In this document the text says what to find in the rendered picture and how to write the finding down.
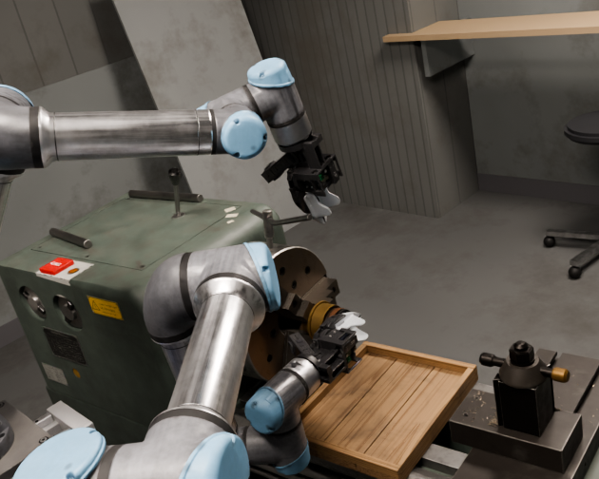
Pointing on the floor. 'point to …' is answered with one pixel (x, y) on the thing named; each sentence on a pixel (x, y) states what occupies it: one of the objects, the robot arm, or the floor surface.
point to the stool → (588, 131)
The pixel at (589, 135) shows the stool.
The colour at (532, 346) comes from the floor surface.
